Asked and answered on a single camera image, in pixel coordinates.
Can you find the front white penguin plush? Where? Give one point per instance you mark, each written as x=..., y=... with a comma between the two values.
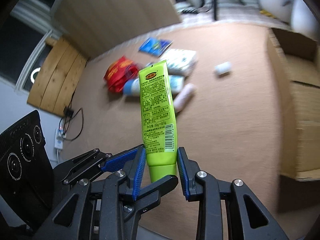
x=303, y=21

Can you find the blue snack packet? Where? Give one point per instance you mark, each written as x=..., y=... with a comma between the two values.
x=155, y=46

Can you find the white power strip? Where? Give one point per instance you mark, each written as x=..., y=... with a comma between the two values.
x=59, y=139

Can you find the light wooden headboard panel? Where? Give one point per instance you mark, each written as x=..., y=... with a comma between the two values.
x=95, y=26

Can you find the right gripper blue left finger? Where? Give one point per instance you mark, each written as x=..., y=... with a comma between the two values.
x=134, y=166

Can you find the pine wood nightstand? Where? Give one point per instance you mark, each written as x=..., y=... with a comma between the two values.
x=58, y=77

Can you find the green cream tube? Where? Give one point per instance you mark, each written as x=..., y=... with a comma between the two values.
x=159, y=129

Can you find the plaid bedsheet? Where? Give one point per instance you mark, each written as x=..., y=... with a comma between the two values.
x=228, y=11

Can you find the white tissue pack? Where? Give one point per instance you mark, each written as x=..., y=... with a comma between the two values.
x=180, y=61

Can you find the pink tube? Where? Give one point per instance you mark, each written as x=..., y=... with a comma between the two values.
x=183, y=97

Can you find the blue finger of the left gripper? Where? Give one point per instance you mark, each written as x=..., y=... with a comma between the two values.
x=151, y=194
x=117, y=162

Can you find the white bottle blue cap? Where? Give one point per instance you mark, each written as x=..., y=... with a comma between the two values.
x=132, y=87

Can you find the cardboard box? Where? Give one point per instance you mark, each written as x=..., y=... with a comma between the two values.
x=295, y=62

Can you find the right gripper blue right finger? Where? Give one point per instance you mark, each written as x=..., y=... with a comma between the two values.
x=187, y=170

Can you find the red fabric bag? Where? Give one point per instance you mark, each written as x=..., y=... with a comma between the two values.
x=119, y=73

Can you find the small white jar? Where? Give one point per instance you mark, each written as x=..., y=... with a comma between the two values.
x=223, y=68

